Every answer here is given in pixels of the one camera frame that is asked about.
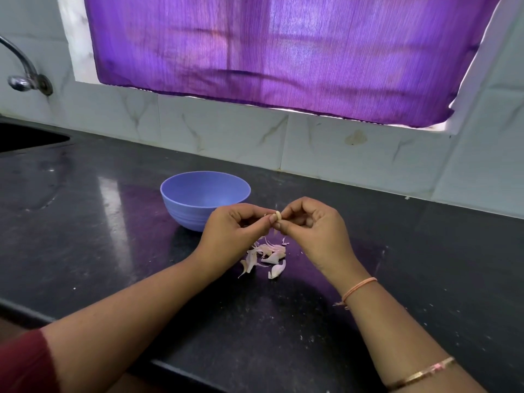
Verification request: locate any person's left hand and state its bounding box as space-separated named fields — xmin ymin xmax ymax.
xmin=195 ymin=203 xmax=277 ymax=279

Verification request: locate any person's right hand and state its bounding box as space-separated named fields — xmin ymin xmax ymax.
xmin=272 ymin=196 xmax=362 ymax=284

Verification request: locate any person's right forearm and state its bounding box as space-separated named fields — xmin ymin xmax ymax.
xmin=327 ymin=264 xmax=524 ymax=393

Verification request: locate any person's left forearm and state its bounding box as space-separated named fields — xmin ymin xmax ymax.
xmin=40 ymin=253 xmax=230 ymax=393

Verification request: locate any pile of garlic skins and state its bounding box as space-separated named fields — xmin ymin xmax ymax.
xmin=238 ymin=236 xmax=290 ymax=281

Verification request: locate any blue plastic bowl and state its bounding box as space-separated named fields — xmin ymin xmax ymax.
xmin=160 ymin=171 xmax=251 ymax=233

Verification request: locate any purple curtain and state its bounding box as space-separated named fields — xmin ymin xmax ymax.
xmin=83 ymin=0 xmax=503 ymax=129

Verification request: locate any gold bangle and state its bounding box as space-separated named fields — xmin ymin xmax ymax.
xmin=385 ymin=356 xmax=457 ymax=392

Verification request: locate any black sink basin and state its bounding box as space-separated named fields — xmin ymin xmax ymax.
xmin=0 ymin=121 xmax=71 ymax=153

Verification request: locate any dark red sleeve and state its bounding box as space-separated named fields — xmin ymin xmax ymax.
xmin=0 ymin=329 xmax=55 ymax=393

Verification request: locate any orange thread bracelet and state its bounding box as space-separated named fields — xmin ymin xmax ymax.
xmin=333 ymin=277 xmax=378 ymax=310

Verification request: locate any chrome wall faucet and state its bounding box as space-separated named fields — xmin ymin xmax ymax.
xmin=0 ymin=35 xmax=54 ymax=97

